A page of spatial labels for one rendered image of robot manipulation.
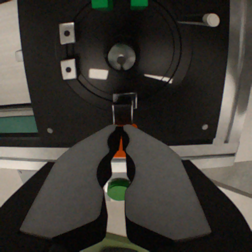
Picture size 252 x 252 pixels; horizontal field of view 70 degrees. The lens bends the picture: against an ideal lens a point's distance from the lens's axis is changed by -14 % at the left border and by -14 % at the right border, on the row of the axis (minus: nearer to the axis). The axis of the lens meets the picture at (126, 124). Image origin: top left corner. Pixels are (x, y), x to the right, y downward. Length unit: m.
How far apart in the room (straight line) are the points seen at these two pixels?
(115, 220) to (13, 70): 0.45
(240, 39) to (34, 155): 0.33
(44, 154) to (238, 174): 1.75
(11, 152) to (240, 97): 0.35
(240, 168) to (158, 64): 1.71
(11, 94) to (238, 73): 0.33
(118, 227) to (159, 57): 0.50
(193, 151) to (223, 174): 1.53
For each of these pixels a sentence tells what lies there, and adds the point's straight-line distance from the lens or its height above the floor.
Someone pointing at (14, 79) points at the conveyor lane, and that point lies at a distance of 0.34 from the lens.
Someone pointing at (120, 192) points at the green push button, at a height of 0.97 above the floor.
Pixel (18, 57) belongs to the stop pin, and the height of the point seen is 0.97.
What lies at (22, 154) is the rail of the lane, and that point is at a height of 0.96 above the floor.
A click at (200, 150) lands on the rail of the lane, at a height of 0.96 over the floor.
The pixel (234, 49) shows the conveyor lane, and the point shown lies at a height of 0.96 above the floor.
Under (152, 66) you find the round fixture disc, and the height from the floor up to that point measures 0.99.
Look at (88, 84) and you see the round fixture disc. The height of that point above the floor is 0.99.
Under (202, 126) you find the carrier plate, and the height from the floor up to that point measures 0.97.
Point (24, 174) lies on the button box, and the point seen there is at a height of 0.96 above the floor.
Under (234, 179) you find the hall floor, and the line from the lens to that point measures 1.94.
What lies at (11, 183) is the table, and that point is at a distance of 0.58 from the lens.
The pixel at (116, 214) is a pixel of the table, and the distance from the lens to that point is 0.56.
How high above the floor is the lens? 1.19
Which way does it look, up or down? 61 degrees down
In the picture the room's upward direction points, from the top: 179 degrees counter-clockwise
